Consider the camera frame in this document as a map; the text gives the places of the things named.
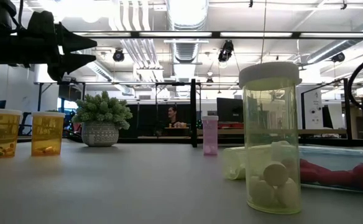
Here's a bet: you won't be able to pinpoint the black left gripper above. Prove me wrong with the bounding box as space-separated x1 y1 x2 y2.
17 11 97 82

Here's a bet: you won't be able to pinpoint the pink pill bottle white cap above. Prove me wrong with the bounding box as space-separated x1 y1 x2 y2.
201 115 219 156

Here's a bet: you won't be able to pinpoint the yellow-green pill bottle white cap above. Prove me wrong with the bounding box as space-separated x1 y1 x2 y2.
222 140 292 181
238 61 303 215

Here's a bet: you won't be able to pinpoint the red capsule pill bottle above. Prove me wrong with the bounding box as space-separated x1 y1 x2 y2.
298 145 363 195

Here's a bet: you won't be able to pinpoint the black ceiling spotlight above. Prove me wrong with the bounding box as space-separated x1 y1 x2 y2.
218 39 235 63
331 52 346 63
112 48 126 63

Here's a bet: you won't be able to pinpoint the green plant in grey pot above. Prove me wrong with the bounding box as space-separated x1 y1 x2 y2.
71 90 133 147

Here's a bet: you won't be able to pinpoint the black partition panels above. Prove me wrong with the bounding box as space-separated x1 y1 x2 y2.
119 104 191 138

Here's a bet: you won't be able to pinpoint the person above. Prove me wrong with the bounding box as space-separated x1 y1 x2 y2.
165 105 182 128

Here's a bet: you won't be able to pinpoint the black overhead beam with lights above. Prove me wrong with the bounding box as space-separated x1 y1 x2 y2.
71 30 363 40

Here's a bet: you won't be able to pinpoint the white cabinet with sockets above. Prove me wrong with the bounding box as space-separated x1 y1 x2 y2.
296 85 324 130

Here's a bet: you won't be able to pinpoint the slim black monitor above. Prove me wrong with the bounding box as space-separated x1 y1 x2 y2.
322 105 334 129

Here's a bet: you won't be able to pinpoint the black wall screen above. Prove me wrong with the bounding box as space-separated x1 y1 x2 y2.
58 83 83 102

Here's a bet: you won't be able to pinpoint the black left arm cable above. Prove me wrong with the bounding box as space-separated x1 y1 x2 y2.
17 0 25 30

